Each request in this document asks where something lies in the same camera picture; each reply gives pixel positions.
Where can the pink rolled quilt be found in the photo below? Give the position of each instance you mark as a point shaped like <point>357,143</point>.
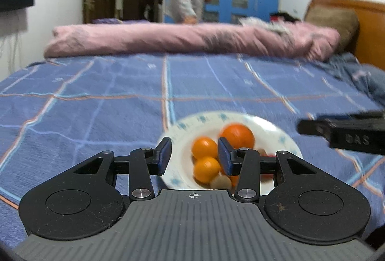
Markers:
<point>150,38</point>

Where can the small mandarin orange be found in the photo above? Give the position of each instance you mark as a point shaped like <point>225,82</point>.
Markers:
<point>204,146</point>
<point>207,169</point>
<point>235,180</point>

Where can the small brown round fruit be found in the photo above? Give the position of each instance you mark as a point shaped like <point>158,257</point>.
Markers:
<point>219,181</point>
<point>263,151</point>

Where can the large orange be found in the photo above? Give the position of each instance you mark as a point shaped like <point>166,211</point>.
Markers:
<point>237,136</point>

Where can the dark clothes pile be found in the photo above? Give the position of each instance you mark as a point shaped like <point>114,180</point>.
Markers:
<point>284,16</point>

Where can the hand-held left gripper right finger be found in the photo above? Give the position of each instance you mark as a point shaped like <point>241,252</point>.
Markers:
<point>225,157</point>

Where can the brown pillow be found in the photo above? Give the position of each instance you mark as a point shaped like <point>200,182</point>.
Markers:
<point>334,26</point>

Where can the crumpled blue-grey blanket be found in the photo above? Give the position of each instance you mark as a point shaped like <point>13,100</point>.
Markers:
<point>358,74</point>

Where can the blue plaid bed sheet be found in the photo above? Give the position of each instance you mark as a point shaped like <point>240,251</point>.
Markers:
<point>90,104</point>

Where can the white floral-rim plate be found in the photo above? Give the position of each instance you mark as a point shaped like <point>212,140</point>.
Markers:
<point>186,134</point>

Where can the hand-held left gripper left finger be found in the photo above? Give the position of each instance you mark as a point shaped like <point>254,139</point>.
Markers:
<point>164,155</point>

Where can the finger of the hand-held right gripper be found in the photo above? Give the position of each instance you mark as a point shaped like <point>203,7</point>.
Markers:
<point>312,127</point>

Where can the white-grey cloth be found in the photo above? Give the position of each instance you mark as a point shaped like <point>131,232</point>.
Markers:
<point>264,25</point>

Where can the wooden headboard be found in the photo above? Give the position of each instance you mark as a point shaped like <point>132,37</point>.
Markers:
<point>370,38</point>

